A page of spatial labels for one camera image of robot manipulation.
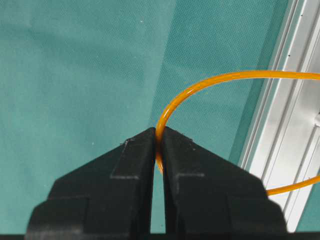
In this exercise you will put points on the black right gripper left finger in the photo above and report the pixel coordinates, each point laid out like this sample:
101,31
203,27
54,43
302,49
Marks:
110,195

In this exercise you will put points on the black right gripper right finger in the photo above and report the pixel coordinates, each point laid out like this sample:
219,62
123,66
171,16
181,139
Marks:
205,194

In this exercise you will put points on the orange rubber band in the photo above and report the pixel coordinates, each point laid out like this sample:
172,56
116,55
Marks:
215,80

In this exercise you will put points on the aluminium extrusion rail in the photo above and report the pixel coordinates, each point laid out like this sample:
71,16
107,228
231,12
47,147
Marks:
283,143

